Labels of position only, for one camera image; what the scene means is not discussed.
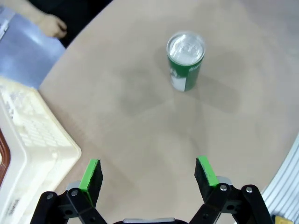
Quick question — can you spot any aluminium profile rail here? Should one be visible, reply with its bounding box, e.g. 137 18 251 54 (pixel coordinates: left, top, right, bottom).
261 134 299 217

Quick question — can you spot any green drink can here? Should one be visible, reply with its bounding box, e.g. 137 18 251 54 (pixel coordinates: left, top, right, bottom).
166 30 206 92

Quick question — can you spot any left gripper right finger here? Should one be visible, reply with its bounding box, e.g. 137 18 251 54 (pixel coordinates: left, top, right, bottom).
189 155 274 224

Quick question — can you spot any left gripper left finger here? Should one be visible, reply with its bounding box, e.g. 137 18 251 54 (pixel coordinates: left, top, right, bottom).
30 158 110 224

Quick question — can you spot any person in black t-shirt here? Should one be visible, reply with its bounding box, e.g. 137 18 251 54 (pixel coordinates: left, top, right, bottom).
30 0 117 49

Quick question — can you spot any cream plastic shopping basket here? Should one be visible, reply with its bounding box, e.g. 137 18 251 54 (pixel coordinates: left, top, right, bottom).
0 77 82 224

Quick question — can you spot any person's right hand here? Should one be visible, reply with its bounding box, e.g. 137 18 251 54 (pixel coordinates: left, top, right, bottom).
37 13 68 38

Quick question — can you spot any brown basket handle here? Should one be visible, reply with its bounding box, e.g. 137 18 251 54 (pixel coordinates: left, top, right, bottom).
0 129 11 185

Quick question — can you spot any yellow emergency stop box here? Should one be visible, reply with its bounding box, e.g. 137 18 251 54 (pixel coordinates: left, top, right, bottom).
274 215 299 224

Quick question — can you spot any person's right forearm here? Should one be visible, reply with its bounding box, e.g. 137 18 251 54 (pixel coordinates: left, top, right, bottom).
9 0 49 24

